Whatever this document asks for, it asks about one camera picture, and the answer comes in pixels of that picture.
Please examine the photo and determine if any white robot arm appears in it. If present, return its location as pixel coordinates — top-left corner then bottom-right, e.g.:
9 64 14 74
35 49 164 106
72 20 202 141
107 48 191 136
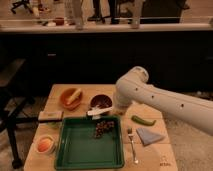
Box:
113 66 213 136

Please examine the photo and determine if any orange bowl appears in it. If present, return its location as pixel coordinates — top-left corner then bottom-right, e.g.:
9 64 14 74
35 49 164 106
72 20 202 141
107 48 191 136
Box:
59 88 83 110

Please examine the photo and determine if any green chili pepper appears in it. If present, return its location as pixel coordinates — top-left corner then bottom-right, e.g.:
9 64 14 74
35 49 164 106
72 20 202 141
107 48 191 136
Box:
131 115 156 126

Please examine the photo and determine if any bunch of dark grapes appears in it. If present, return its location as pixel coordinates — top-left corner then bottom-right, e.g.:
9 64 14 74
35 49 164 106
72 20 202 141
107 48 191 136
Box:
94 121 115 138

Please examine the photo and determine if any silver fork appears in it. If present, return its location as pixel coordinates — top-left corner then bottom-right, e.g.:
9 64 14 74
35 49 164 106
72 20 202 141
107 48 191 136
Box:
127 128 139 164

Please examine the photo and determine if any grey folded cloth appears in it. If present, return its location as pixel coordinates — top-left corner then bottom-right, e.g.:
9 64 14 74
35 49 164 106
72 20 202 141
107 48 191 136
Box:
136 128 164 146

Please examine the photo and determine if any yellow corn cob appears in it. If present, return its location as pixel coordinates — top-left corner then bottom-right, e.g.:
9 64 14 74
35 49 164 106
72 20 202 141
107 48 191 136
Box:
66 88 82 105

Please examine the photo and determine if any green plastic tray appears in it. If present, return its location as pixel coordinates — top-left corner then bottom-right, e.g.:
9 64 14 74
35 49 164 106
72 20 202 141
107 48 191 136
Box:
54 116 125 171

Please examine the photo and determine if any beige rectangular block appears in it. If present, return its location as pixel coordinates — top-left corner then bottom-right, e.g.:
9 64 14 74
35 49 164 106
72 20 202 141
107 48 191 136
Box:
38 111 63 121

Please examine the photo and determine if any orange fruit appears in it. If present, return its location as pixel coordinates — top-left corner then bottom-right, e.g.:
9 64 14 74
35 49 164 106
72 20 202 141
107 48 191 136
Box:
38 138 52 152

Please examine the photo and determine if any red cup on counter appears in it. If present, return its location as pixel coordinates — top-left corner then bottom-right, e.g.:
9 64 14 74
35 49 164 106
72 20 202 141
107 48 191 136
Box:
53 17 65 26

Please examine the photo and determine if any black chair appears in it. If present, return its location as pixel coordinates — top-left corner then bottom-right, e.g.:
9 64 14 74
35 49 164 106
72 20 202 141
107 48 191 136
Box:
0 59 38 169

